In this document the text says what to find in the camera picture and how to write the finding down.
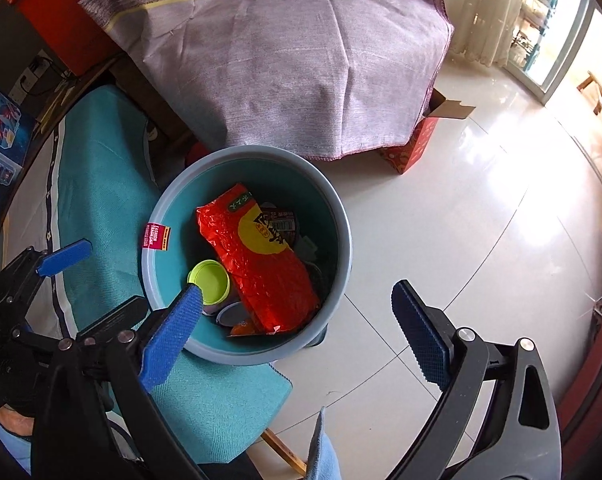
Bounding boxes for striped teal tablecloth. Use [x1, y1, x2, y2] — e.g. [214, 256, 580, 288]
[0, 84, 294, 466]

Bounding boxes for dark red furniture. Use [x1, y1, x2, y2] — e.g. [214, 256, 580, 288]
[556, 285, 602, 411]

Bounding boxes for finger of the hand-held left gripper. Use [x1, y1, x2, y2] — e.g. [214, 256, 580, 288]
[8, 296, 149, 356]
[0, 240, 92, 312]

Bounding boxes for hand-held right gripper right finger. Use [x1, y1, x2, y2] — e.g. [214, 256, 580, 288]
[388, 280, 562, 480]

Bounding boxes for wooden table leg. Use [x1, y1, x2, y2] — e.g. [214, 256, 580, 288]
[261, 427, 309, 476]

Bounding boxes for red gift bag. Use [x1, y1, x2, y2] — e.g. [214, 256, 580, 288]
[3, 0, 119, 76]

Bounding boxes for pink cup green lid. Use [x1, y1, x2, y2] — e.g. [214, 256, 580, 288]
[187, 260, 232, 317]

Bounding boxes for purple paper bag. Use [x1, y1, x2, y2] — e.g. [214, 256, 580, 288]
[78, 0, 456, 162]

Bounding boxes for red printed carton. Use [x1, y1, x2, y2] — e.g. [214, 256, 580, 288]
[378, 87, 476, 175]

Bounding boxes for blue toy box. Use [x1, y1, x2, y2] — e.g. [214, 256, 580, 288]
[0, 72, 36, 221]

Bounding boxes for cream curtain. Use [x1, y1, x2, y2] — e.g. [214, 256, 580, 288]
[438, 0, 532, 68]

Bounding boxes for sliding glass door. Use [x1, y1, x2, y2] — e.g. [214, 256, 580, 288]
[501, 0, 596, 106]

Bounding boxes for wooden chair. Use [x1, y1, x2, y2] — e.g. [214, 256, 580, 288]
[576, 71, 602, 146]

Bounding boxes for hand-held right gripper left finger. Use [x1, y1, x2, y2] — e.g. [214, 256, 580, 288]
[31, 284, 216, 480]

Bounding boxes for red snack wrapper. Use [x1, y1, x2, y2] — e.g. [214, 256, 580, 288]
[196, 183, 322, 335]

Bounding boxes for dark packet white label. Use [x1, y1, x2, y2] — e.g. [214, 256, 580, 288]
[257, 201, 300, 248]

